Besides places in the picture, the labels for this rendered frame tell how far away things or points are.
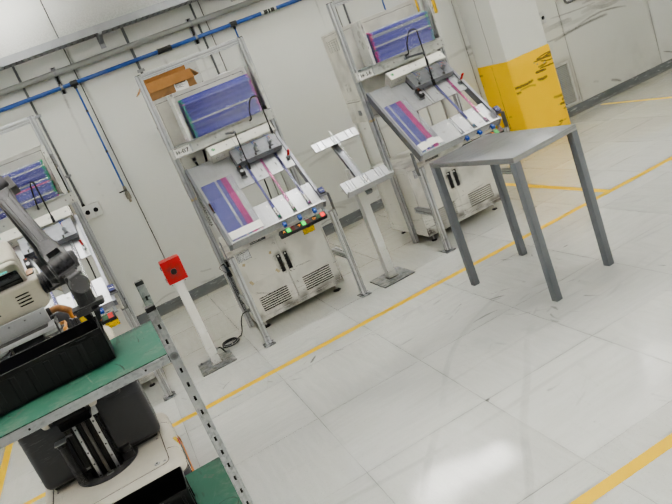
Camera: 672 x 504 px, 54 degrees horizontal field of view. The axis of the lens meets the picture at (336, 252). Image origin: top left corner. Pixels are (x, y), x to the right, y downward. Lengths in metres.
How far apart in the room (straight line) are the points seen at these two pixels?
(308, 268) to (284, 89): 2.19
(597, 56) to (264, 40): 3.79
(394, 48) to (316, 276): 1.77
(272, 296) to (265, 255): 0.30
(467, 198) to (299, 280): 1.46
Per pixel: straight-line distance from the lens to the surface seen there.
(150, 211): 6.12
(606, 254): 3.86
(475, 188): 5.26
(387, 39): 5.11
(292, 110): 6.37
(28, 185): 4.58
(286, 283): 4.70
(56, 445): 3.17
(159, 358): 2.05
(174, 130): 4.80
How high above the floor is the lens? 1.56
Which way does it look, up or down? 16 degrees down
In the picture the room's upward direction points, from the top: 22 degrees counter-clockwise
